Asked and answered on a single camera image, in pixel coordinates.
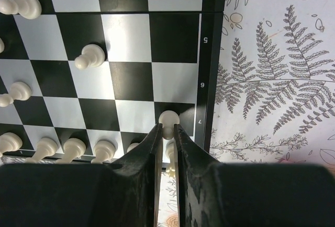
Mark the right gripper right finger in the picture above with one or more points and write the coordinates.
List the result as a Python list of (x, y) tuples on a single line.
[(212, 193)]

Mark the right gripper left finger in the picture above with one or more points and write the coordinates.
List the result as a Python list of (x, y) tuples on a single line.
[(122, 193)]

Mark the white pawn piece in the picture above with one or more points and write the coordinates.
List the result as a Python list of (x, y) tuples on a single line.
[(168, 119)]

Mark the black and grey chessboard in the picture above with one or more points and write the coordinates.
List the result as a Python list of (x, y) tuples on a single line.
[(106, 69)]

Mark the white rook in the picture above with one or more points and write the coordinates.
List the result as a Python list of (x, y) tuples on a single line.
[(170, 169)]

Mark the floral tablecloth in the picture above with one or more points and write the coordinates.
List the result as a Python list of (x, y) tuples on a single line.
[(273, 96)]

